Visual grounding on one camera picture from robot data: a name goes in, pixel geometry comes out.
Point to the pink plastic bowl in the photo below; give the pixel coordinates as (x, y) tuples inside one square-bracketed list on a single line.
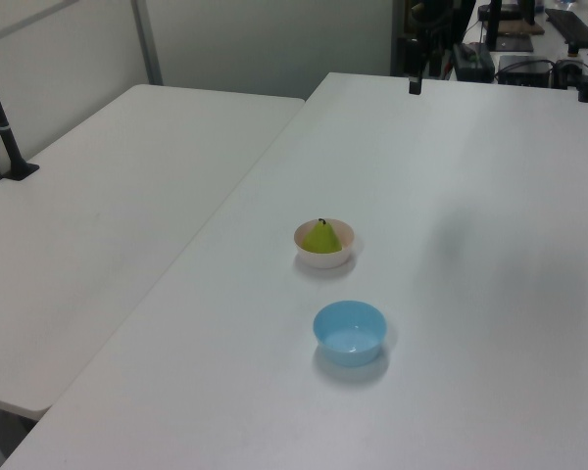
[(323, 259)]

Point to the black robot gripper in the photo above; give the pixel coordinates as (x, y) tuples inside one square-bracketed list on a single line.
[(424, 44)]

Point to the black keyboard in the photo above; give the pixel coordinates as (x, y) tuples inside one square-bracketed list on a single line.
[(573, 27)]

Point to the green pear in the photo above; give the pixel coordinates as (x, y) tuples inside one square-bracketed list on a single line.
[(322, 239)]

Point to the blue plastic bowl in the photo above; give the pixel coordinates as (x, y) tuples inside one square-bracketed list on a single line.
[(350, 338)]

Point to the black camera stand pole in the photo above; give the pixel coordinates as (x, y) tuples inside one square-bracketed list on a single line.
[(2, 127)]

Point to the grey metal partition post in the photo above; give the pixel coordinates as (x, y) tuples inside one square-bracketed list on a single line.
[(147, 41)]

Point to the white side table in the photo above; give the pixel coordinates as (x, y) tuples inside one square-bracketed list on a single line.
[(103, 220)]

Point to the black monitor stand pole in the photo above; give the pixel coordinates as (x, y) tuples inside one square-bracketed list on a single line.
[(494, 24)]

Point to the black electronics box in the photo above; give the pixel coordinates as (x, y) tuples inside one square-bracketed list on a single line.
[(524, 68)]

